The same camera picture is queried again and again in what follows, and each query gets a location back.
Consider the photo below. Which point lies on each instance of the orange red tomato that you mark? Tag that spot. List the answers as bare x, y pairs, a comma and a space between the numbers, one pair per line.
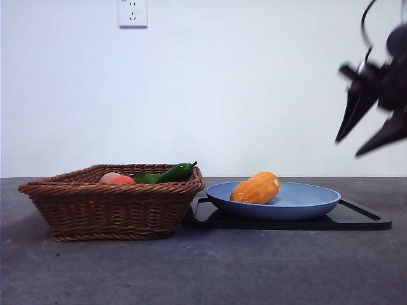
122, 180

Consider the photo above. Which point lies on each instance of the green chili pepper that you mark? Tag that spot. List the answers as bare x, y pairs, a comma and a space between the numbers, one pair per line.
178, 173

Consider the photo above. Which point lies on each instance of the white wall socket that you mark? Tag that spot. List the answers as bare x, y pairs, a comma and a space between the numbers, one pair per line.
133, 14

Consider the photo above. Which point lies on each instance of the blue round plate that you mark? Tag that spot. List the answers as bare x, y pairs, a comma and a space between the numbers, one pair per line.
286, 206

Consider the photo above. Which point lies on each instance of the green leafy vegetable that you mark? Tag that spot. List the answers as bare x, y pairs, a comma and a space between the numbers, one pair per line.
143, 178

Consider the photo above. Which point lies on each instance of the brown wicker basket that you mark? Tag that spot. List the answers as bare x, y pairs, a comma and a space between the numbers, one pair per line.
108, 213

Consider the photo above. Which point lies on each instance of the pale pink peach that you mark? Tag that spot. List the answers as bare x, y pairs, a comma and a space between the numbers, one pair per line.
109, 177

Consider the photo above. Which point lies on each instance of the black flat tray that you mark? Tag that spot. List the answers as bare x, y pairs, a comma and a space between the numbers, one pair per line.
356, 219

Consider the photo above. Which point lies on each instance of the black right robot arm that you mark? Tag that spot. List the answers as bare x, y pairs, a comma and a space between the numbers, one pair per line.
395, 73

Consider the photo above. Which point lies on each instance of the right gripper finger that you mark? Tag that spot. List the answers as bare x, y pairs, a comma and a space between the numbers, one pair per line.
384, 133
353, 114

